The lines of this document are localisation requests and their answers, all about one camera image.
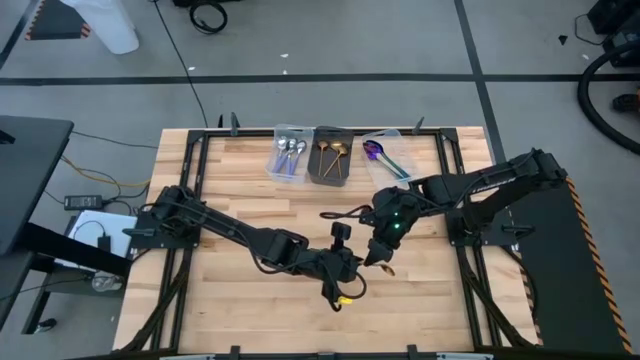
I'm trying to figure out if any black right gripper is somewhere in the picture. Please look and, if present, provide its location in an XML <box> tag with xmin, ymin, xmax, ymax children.
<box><xmin>363</xmin><ymin>192</ymin><xmax>421</xmax><ymax>267</ymax></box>

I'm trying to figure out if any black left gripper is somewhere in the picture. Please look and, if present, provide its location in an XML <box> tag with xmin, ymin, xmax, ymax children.
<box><xmin>307</xmin><ymin>248</ymin><xmax>366</xmax><ymax>299</ymax></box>

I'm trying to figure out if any iridescent rainbow spoon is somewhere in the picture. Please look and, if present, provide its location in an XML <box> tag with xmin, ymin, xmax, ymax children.
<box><xmin>362</xmin><ymin>140</ymin><xmax>407</xmax><ymax>180</ymax></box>
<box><xmin>367</xmin><ymin>142</ymin><xmax>413</xmax><ymax>181</ymax></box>

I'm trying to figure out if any grey plastic bin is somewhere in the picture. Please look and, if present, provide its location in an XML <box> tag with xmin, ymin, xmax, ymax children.
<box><xmin>306</xmin><ymin>125</ymin><xmax>355</xmax><ymax>189</ymax></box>

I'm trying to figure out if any clear plastic bin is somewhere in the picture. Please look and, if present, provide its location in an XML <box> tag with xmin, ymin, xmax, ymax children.
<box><xmin>360</xmin><ymin>128</ymin><xmax>417</xmax><ymax>190</ymax></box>
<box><xmin>264</xmin><ymin>123</ymin><xmax>315</xmax><ymax>185</ymax></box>

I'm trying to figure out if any black mat with hazard edge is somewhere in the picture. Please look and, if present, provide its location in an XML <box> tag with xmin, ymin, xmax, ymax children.
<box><xmin>499</xmin><ymin>177</ymin><xmax>636</xmax><ymax>355</ymax></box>

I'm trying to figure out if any white box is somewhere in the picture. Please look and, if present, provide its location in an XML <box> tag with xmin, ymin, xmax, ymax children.
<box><xmin>53</xmin><ymin>209</ymin><xmax>137</xmax><ymax>271</ymax></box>

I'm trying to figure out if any clear plastic bottle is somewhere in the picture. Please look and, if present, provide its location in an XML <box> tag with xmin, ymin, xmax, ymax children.
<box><xmin>90</xmin><ymin>271</ymin><xmax>124</xmax><ymax>293</ymax></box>

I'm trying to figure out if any black power adapter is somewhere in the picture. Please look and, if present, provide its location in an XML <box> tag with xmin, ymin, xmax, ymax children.
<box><xmin>63</xmin><ymin>194</ymin><xmax>104</xmax><ymax>212</ymax></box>

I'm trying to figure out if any black equipment case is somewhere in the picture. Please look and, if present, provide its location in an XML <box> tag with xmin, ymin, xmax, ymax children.
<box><xmin>587</xmin><ymin>0</ymin><xmax>640</xmax><ymax>69</ymax></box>

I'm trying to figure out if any black desk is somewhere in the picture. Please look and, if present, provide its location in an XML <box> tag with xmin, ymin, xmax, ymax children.
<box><xmin>0</xmin><ymin>115</ymin><xmax>134</xmax><ymax>335</ymax></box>

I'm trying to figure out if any hazard striped floor mat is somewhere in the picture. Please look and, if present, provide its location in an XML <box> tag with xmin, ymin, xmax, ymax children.
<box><xmin>23</xmin><ymin>0</ymin><xmax>92</xmax><ymax>41</ymax></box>

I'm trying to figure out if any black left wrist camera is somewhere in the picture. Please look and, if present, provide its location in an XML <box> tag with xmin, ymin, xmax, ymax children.
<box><xmin>329</xmin><ymin>222</ymin><xmax>352</xmax><ymax>251</ymax></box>

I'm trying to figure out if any black right camera cable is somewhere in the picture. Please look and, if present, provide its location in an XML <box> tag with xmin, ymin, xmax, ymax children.
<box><xmin>318</xmin><ymin>203</ymin><xmax>375</xmax><ymax>222</ymax></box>

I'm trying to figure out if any black aluminium table frame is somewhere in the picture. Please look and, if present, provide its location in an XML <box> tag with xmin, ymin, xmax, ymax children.
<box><xmin>119</xmin><ymin>113</ymin><xmax>539</xmax><ymax>360</ymax></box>

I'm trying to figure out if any thick black hose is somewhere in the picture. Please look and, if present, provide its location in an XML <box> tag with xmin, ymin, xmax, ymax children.
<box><xmin>577</xmin><ymin>42</ymin><xmax>640</xmax><ymax>156</ymax></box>

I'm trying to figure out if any long black floor cable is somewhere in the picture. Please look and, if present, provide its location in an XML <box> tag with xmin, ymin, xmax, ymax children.
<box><xmin>148</xmin><ymin>0</ymin><xmax>210</xmax><ymax>129</ymax></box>

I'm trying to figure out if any yellow floor cable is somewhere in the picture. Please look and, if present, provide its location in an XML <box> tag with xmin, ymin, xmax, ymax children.
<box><xmin>59</xmin><ymin>154</ymin><xmax>151</xmax><ymax>190</ymax></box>

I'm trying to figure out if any black cable coil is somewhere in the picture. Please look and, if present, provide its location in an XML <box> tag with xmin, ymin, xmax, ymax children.
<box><xmin>188</xmin><ymin>0</ymin><xmax>229</xmax><ymax>36</ymax></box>

